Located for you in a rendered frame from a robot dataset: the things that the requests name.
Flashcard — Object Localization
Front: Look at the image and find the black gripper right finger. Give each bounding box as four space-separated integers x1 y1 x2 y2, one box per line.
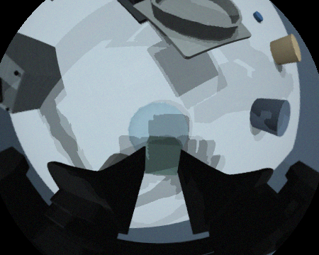
177 150 274 234

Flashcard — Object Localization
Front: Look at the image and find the light blue flat disc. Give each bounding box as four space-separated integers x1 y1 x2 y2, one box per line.
128 102 188 150

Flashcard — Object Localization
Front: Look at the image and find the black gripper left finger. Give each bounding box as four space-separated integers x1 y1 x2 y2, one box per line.
47 147 145 235

